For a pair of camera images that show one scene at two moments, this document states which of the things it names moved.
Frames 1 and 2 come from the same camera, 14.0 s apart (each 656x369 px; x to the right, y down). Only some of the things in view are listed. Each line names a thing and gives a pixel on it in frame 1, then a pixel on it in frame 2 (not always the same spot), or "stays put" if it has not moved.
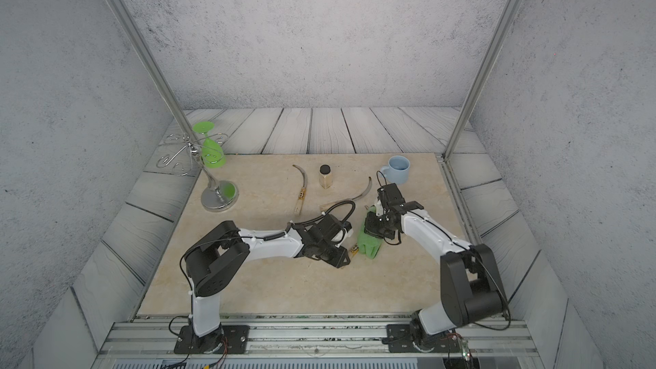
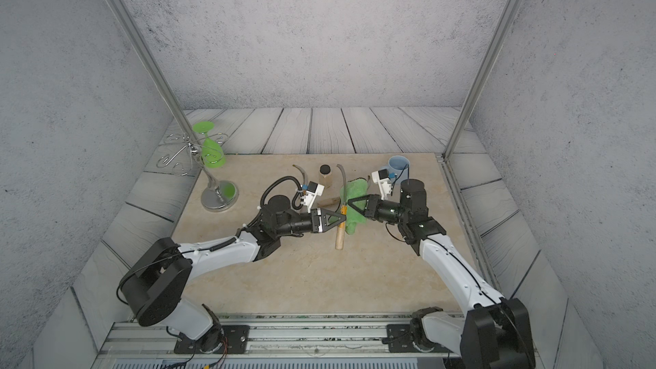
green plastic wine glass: x=212 y=155 stays put
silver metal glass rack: x=218 y=196 stays put
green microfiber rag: x=368 y=244 → x=355 y=188
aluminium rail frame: x=334 y=343 stays put
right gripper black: x=369 y=226 → x=371 y=207
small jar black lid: x=325 y=176 stays put
